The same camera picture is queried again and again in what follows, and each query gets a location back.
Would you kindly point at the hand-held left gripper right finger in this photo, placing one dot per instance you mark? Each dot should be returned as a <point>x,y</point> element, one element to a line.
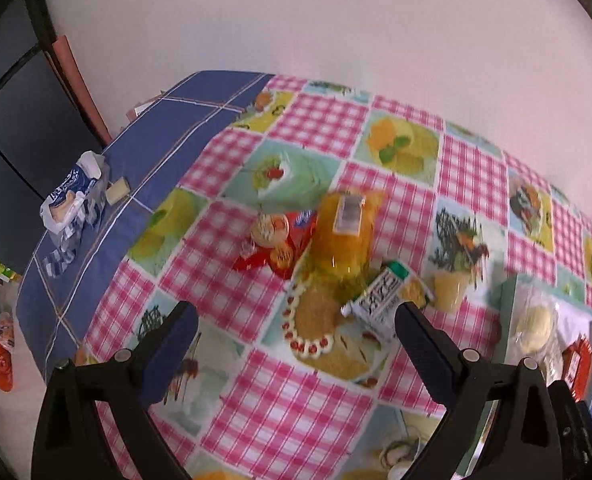
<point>426,355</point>

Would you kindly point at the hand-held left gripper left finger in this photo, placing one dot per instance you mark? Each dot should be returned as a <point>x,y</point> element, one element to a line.
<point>175,350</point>

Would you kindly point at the green white drink carton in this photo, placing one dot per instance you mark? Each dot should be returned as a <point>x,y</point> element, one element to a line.
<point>381,300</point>

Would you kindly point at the light green tray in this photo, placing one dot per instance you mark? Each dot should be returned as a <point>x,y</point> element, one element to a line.
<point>507,310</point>

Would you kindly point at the clear round pastry packet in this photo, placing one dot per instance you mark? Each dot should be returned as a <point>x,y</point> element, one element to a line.
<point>533,325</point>

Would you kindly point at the yellow orange jelly packet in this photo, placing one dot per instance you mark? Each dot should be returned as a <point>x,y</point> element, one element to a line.
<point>341,250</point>

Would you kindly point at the blue checkered wrapper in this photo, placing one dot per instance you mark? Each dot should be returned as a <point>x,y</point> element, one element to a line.
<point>58,260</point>

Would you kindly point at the thin red snack packet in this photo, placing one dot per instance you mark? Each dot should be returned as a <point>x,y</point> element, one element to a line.
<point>578,365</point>

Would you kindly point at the small pale yellow block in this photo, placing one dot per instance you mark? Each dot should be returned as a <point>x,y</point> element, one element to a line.
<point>118,191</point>

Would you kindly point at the blue white biscuit packet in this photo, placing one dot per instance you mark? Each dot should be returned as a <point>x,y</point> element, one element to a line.
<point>70,190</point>

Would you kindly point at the blue tablecloth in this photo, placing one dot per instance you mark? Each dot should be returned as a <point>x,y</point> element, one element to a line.
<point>175,125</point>

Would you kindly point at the beige paper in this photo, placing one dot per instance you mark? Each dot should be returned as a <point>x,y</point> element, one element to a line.
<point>143,107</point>

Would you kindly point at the pink checkered printed tablecloth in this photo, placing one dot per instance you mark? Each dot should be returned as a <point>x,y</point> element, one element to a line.
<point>316,120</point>

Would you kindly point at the dark blue panel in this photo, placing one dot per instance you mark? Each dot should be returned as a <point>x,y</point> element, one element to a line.
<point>15,125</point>

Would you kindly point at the reddish brown board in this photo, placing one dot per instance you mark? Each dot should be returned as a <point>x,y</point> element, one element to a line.
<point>75,90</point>

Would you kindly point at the black metal frame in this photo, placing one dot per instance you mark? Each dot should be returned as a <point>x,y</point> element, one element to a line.
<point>38,15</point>

